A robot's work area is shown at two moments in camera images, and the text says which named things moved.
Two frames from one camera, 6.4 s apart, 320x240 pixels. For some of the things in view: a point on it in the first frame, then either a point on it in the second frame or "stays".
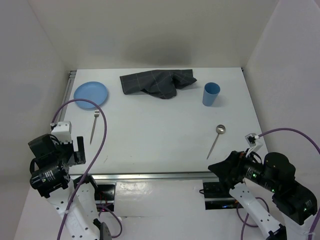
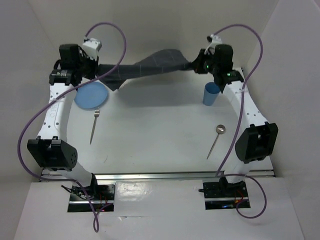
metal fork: x=96 y=114 stays
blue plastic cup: x=211 y=91 stays
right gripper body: x=235 y=157 → x=205 y=64
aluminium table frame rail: x=127 y=177 stays
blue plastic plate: x=93 y=91 stays
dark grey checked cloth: x=160 y=84 → x=161 y=60
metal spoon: x=220 y=129 stays
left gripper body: x=66 y=150 → x=87 y=66
